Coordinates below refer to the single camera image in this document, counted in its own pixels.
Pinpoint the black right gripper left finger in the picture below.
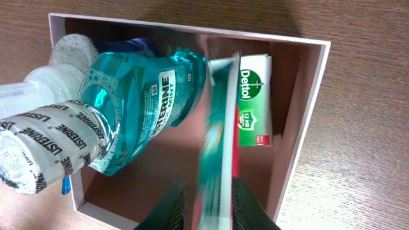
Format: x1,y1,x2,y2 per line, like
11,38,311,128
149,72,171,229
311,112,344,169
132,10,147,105
134,182,185,230

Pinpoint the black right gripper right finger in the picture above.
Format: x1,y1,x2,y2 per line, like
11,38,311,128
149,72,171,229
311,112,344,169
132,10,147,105
232,177,281,230

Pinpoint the green toothpaste tube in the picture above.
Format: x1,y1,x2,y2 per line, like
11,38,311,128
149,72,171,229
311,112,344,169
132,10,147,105
192,52,241,230

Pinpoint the green Dettol soap box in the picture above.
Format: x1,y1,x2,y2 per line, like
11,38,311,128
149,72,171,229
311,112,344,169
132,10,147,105
237,54,273,147

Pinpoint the teal Listerine mouthwash bottle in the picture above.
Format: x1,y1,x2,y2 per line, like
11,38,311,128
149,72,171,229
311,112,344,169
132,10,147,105
1,51,206,194

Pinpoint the purple foam soap pump bottle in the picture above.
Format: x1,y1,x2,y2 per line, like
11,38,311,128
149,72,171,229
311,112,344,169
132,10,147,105
1,34,157,118

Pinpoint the blue disposable razor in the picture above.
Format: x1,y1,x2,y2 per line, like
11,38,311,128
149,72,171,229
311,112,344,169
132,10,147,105
61,176,71,195

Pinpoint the pink open cardboard box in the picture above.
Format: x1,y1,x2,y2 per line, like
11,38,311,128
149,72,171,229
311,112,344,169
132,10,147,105
49,13,330,229

